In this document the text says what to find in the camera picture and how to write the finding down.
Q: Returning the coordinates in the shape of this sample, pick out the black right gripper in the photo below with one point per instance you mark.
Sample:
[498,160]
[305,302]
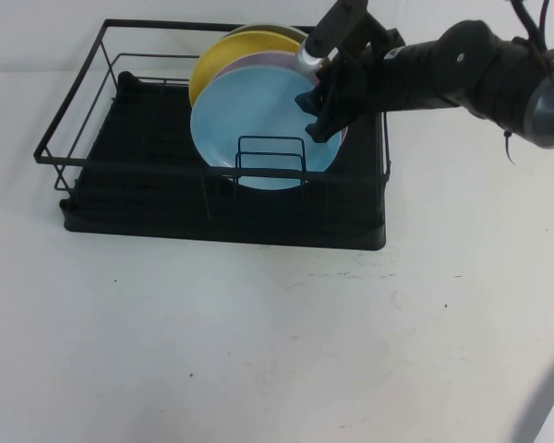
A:
[364,87]

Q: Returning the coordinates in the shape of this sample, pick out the light blue plate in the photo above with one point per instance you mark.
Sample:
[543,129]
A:
[249,115]

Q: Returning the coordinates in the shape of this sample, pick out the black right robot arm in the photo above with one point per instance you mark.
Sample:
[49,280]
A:
[489,69]

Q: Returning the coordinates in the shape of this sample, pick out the pink lilac plate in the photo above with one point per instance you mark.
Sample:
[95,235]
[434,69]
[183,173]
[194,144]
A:
[268,60]

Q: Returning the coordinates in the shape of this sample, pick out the cream white plate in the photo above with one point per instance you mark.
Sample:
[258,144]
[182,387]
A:
[277,28]

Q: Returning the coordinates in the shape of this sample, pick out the yellow plate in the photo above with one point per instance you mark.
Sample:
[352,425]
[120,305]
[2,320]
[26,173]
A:
[221,60]

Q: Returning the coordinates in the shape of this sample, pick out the black plastic drip tray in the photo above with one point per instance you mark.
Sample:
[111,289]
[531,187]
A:
[212,221]

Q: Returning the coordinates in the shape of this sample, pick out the black zip tie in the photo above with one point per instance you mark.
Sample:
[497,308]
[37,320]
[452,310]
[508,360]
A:
[509,147]

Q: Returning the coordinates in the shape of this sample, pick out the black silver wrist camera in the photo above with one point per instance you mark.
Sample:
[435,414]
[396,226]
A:
[337,23]

